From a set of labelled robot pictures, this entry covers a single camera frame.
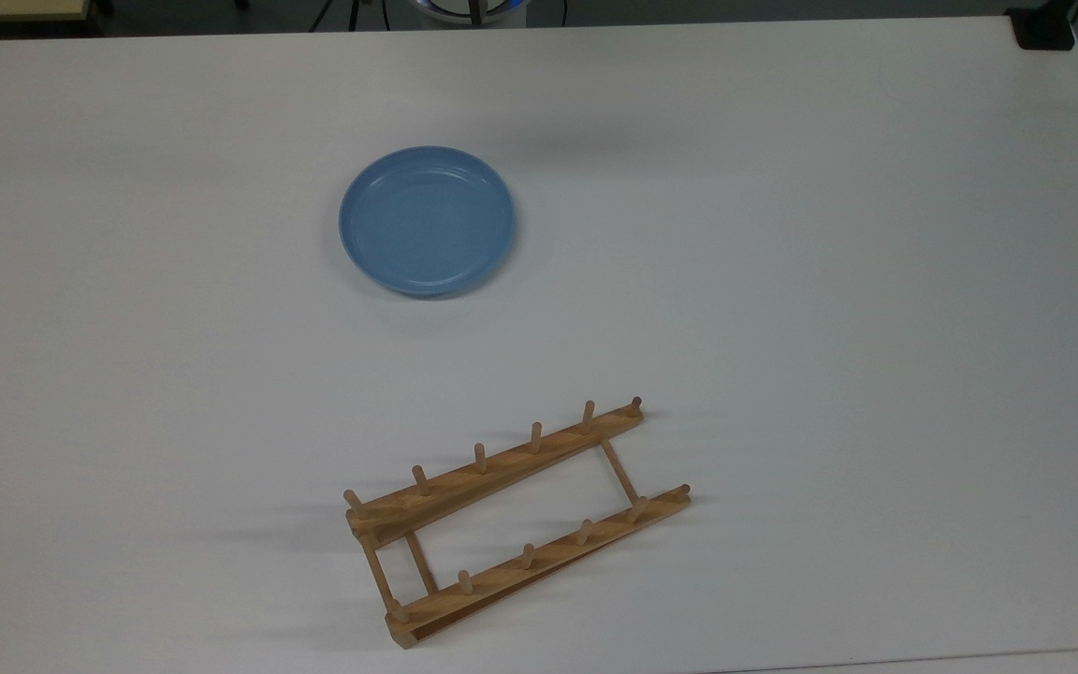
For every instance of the blue round plate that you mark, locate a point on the blue round plate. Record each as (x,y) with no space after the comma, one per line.
(427,225)

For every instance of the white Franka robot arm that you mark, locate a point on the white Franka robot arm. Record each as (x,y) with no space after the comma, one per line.
(455,9)

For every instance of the wooden plate rack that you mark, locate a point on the wooden plate rack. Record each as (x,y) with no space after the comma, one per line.
(502,468)

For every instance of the white adjacent table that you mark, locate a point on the white adjacent table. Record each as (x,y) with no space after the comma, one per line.
(1016,666)

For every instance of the light wooden desk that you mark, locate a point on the light wooden desk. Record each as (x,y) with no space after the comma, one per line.
(15,7)

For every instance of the black camera stand pole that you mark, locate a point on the black camera stand pole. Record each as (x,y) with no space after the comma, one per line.
(1044,26)

